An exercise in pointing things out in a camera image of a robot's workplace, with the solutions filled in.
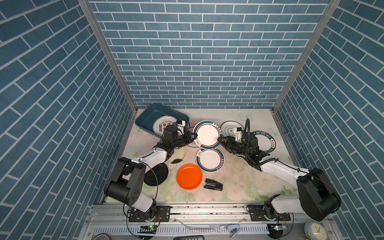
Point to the white plate cloud emblem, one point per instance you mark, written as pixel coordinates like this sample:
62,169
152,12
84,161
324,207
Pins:
227,128

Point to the white wall clock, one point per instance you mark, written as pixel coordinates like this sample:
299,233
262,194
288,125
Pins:
315,231

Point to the black stapler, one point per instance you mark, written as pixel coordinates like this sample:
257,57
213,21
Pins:
213,185

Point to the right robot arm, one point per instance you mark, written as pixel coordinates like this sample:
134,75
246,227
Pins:
317,198

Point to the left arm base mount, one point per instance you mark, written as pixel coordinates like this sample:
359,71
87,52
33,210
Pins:
159,214

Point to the white plate lettered green rim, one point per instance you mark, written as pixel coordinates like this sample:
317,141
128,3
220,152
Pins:
266,141

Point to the cream yellow plate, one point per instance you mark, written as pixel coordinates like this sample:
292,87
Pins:
178,156

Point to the teal plastic bin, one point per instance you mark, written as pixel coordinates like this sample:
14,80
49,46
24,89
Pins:
147,118

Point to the black plate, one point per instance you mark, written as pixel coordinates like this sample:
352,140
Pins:
157,175

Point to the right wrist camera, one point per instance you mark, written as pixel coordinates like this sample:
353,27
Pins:
238,134

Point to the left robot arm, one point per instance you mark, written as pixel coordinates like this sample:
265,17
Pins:
126,180

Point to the aluminium front rail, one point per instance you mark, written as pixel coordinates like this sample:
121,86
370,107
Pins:
222,221

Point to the white plate red characters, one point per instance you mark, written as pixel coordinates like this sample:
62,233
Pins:
161,123

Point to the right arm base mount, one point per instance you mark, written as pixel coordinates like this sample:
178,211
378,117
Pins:
265,213

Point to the white plate orange sunburst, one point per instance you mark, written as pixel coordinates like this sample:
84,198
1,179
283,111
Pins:
192,144

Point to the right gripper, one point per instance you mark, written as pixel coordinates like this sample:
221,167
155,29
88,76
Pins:
230,141

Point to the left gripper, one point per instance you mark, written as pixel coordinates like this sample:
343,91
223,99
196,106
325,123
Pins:
187,138

